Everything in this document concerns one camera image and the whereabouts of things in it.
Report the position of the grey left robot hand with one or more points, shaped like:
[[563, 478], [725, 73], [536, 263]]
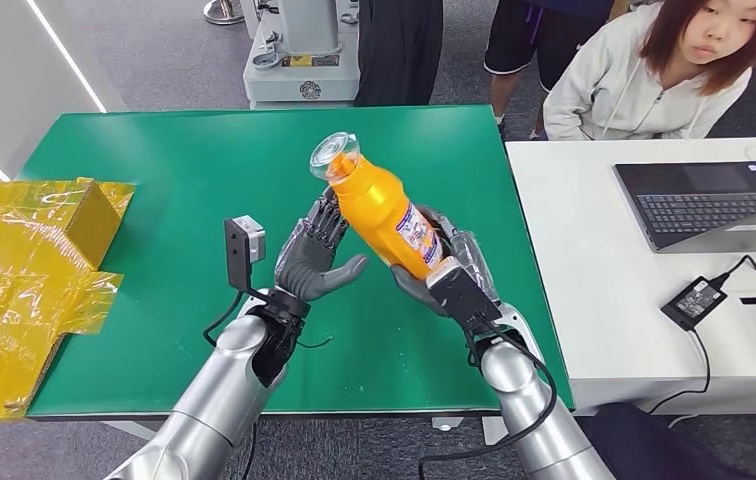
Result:
[[308, 262]]

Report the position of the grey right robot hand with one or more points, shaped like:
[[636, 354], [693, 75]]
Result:
[[474, 255]]

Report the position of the orange bottle with clear cap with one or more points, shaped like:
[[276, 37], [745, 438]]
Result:
[[378, 205]]

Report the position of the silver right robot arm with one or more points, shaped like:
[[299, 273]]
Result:
[[524, 411]]

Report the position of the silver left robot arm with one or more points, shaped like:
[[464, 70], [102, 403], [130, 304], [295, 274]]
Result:
[[219, 391]]

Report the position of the person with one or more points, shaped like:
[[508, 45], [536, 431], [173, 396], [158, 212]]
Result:
[[616, 86], [398, 53], [517, 40]]

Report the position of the black power adapter brick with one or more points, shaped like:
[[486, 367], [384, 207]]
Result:
[[692, 303]]

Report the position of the dark grey laptop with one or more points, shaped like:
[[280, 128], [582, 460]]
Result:
[[702, 205]]

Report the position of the black padded seat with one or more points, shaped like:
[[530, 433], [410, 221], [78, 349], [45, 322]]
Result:
[[650, 450]]

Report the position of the round metal stanchion base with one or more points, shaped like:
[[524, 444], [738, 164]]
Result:
[[222, 13]]

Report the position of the yellow film wrapped cardboard box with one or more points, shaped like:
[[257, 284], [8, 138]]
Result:
[[20, 298]]

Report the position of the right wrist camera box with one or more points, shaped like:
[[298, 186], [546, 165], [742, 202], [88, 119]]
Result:
[[461, 298]]

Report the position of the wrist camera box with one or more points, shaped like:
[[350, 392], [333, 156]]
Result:
[[239, 248], [461, 298]]

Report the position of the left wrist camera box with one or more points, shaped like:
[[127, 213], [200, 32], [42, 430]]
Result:
[[239, 248]]

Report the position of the white machine pedestal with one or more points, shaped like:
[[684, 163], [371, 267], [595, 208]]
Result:
[[302, 79]]

